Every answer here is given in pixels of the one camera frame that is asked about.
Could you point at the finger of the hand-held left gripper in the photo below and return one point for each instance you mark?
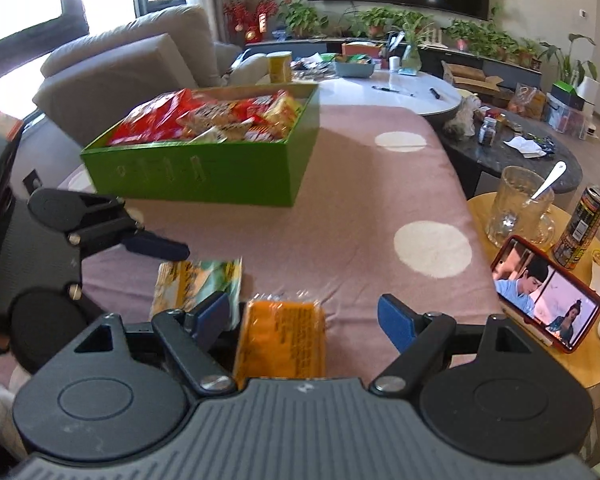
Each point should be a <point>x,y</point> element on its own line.
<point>155,247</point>

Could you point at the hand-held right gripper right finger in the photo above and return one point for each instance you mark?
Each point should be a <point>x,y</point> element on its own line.
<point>395,322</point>

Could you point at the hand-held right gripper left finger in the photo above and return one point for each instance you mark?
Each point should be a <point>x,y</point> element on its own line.
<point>211,317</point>

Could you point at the pale green snack packet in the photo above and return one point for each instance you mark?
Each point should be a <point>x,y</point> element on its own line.
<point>180,282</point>

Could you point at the sponge cake packet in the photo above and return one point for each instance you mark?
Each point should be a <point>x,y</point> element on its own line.
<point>280,340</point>

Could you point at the green cardboard box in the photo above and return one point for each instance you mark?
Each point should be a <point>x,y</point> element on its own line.
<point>205,175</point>

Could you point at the pile of mixed snack bags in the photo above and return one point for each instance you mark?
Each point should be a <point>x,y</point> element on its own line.
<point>205,120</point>

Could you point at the small black tag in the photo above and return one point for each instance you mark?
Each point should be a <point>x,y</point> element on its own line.
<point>33,181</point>

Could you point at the round wooden side table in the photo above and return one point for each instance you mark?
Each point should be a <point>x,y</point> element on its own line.
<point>480,220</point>

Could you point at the red smartphone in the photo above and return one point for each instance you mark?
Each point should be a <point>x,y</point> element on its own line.
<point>545,295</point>

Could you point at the glass mug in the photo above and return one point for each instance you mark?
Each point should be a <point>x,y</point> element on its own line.
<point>515,210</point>

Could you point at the beige sofa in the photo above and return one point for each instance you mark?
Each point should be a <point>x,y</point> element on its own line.
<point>130,60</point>

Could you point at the dark round table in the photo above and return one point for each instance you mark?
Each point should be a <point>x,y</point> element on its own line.
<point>530,170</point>

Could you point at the black and yellow drink can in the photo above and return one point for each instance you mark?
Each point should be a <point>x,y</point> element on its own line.
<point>580,230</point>

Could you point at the jar with dark contents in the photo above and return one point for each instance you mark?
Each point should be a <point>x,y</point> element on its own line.
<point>488,134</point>

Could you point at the clear plastic bag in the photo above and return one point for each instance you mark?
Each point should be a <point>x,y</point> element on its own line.
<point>460,120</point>

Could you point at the crumpled white tissue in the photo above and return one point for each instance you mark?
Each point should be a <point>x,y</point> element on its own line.
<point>522,146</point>

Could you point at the round white table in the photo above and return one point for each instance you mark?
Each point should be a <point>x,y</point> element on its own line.
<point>420,102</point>

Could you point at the black marker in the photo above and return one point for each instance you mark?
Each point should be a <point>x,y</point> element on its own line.
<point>434,93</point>

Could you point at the black pen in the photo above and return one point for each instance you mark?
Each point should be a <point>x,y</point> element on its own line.
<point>385,89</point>

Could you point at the red flower decoration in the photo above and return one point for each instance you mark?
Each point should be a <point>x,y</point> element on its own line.
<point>250,15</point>

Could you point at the blue basket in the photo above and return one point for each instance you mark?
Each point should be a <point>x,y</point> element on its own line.
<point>352,70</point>

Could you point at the plastic bag of oranges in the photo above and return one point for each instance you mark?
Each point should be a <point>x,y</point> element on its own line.
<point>527,102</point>

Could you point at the open cardboard box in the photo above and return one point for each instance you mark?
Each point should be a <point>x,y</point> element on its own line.
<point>472,77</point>

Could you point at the small white bottle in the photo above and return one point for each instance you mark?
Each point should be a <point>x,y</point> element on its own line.
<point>394,63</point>

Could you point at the large dark framed window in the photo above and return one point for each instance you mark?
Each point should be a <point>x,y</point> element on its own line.
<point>25,0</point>

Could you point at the clear storage box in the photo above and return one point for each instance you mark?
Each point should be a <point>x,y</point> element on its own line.
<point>567,122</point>

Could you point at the glass vase with spider plant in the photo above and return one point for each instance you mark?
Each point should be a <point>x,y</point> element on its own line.
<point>410,57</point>

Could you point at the green potted plant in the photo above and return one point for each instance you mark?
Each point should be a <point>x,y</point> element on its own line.
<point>302,20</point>
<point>500,47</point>
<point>465,37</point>
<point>372,22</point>

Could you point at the dark television cabinet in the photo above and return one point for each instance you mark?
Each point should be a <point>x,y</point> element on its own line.
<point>505,72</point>

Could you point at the pink box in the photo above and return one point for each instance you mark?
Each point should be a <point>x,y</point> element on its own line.
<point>360,50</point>

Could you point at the green and black box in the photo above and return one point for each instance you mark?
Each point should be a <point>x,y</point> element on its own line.
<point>567,95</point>

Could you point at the peace lily plant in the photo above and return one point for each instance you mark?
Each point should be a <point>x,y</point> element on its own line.
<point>570,60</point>

